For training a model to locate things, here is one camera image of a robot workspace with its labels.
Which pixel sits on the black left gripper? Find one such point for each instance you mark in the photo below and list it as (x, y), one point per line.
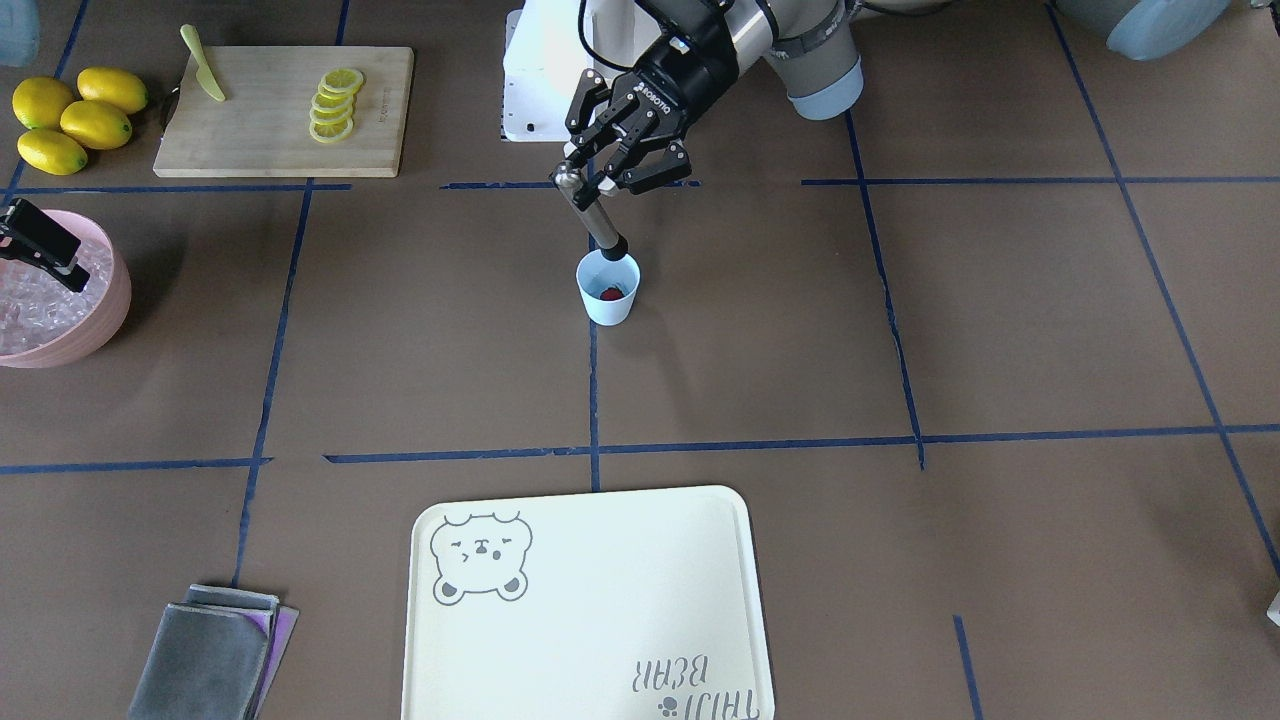
(683, 77)

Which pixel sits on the grey folded cloths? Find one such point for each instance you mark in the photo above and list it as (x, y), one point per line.
(214, 656)

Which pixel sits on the yellow-green plastic knife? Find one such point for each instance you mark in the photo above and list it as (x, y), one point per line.
(205, 76)

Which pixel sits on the wooden cutting board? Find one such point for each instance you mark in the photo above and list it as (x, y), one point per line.
(261, 130)

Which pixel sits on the pink bowl of ice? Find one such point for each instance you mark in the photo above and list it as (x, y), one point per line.
(45, 324)

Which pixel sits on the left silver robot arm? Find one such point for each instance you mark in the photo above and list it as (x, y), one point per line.
(808, 44)

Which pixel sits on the yellow lemon middle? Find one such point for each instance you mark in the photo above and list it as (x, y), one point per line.
(96, 125)

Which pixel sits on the yellow lemon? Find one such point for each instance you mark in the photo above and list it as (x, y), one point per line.
(96, 125)
(38, 102)
(52, 152)
(116, 86)

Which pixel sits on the cream bear serving tray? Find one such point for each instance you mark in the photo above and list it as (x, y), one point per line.
(612, 605)

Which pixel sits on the yellow lemon lower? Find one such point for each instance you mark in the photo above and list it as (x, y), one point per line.
(52, 152)

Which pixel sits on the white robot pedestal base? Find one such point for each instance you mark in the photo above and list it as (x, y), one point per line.
(548, 46)

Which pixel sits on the lemon slices stack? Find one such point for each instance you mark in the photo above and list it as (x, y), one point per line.
(331, 114)

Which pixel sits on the steel muddler black tip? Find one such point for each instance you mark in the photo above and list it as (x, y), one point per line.
(592, 215)

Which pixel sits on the light blue plastic cup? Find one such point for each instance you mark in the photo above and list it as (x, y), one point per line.
(594, 273)

